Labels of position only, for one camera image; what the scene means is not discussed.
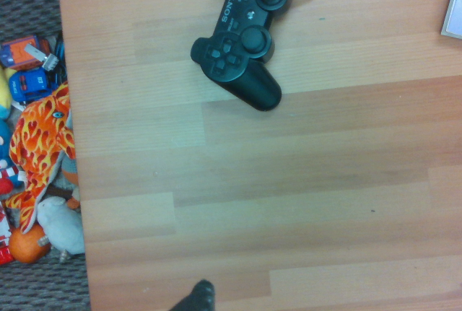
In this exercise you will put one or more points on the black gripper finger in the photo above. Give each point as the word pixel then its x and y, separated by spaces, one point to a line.
pixel 200 297

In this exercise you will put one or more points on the black Sony gamepad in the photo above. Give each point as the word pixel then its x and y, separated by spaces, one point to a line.
pixel 249 33

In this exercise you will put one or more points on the grey woven basket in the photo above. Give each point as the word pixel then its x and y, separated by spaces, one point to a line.
pixel 32 4

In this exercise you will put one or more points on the grey plush toy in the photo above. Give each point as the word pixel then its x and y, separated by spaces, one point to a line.
pixel 63 228

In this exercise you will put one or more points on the orange toy pumpkin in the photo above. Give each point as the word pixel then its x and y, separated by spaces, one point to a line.
pixel 25 248

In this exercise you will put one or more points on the red white toy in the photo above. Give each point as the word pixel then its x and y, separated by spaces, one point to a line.
pixel 4 235

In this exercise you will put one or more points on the orange flame-pattern plush toy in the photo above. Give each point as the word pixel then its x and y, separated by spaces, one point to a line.
pixel 38 145

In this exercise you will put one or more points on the blue plush toy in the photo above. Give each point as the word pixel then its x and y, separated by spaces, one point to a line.
pixel 7 156

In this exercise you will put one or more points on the blue police toy car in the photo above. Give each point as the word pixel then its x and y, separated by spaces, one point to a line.
pixel 30 85

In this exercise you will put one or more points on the yellow plush toy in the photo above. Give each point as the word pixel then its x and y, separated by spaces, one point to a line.
pixel 4 87

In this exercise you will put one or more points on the orange toy truck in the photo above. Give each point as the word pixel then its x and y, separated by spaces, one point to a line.
pixel 21 51

